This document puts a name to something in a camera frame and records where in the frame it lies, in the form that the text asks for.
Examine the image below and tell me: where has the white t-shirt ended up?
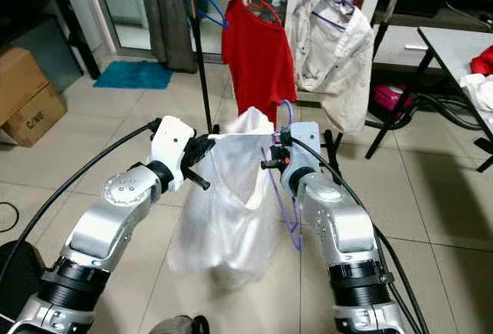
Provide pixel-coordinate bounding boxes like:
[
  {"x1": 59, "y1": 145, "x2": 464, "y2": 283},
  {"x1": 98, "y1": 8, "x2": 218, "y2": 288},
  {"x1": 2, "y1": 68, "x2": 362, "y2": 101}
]
[{"x1": 168, "y1": 107, "x2": 282, "y2": 289}]

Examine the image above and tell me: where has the bright blue hanger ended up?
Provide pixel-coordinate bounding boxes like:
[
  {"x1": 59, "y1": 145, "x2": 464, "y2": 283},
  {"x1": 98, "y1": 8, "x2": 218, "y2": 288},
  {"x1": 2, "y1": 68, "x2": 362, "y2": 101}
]
[{"x1": 181, "y1": 0, "x2": 230, "y2": 31}]

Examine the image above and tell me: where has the red shirt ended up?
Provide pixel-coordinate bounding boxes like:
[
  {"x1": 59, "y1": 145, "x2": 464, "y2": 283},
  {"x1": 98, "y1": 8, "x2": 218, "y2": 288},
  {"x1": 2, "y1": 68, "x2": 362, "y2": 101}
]
[{"x1": 221, "y1": 0, "x2": 297, "y2": 123}]

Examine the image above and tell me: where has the teal floor mat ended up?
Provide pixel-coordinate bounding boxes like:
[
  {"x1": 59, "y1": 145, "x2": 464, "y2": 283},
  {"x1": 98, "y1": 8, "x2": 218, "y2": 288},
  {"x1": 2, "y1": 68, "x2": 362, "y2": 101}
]
[{"x1": 92, "y1": 61, "x2": 174, "y2": 90}]

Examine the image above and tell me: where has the white denim jacket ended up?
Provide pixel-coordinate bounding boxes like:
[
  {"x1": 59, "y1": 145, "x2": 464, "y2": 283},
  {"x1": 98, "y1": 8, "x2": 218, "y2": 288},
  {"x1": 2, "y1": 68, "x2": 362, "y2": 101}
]
[{"x1": 293, "y1": 0, "x2": 374, "y2": 135}]

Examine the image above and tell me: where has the pink box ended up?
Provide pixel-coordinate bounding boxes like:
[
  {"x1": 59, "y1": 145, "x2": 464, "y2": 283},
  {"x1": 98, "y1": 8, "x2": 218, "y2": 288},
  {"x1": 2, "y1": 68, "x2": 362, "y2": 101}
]
[{"x1": 374, "y1": 84, "x2": 413, "y2": 112}]

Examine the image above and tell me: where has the grey curtain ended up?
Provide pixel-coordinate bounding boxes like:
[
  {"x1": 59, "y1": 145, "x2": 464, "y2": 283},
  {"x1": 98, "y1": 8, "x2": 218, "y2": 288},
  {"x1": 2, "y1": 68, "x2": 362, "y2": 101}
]
[{"x1": 139, "y1": 0, "x2": 197, "y2": 73}]

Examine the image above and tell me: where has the robot left leg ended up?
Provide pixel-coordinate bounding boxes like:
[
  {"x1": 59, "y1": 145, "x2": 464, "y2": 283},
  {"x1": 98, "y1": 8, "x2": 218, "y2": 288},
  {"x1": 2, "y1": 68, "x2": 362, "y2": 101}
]
[{"x1": 146, "y1": 315, "x2": 210, "y2": 334}]

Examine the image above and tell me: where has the large plain cardboard box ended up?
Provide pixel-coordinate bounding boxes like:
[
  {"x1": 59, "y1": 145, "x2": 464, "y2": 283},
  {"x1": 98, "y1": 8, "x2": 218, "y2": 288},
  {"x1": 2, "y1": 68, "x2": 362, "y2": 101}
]
[{"x1": 0, "y1": 45, "x2": 47, "y2": 123}]

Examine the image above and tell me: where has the white cloth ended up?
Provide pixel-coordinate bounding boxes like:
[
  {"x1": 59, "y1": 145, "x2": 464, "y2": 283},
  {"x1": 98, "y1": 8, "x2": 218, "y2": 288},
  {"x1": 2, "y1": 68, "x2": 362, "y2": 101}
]
[{"x1": 461, "y1": 72, "x2": 493, "y2": 113}]

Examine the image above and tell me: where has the black bag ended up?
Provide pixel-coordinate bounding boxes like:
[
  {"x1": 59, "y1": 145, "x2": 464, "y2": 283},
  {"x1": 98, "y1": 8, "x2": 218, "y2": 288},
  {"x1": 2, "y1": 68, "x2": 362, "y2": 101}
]
[{"x1": 0, "y1": 240, "x2": 39, "y2": 334}]

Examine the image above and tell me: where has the red cloth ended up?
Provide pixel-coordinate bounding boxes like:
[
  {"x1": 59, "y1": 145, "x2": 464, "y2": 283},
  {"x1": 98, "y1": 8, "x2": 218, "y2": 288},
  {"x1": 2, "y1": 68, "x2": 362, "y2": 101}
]
[{"x1": 470, "y1": 45, "x2": 493, "y2": 77}]

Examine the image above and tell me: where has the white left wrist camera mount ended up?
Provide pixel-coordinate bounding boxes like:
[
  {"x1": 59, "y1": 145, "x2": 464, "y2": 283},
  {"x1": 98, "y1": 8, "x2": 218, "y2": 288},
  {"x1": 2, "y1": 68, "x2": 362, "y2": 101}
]
[{"x1": 150, "y1": 116, "x2": 196, "y2": 193}]

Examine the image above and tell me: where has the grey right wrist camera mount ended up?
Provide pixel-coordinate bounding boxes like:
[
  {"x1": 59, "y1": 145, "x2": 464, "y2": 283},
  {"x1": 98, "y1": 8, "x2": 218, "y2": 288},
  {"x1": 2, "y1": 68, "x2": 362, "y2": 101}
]
[{"x1": 280, "y1": 122, "x2": 321, "y2": 192}]

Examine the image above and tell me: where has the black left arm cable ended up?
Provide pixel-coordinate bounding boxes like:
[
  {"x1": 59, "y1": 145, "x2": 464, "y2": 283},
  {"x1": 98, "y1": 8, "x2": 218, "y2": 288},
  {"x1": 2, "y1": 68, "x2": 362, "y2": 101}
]
[{"x1": 0, "y1": 121, "x2": 163, "y2": 250}]

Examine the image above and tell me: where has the black floor hose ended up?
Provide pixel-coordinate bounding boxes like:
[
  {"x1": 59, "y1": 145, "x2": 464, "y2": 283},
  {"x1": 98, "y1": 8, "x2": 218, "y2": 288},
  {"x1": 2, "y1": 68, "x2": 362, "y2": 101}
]
[{"x1": 366, "y1": 92, "x2": 482, "y2": 131}]

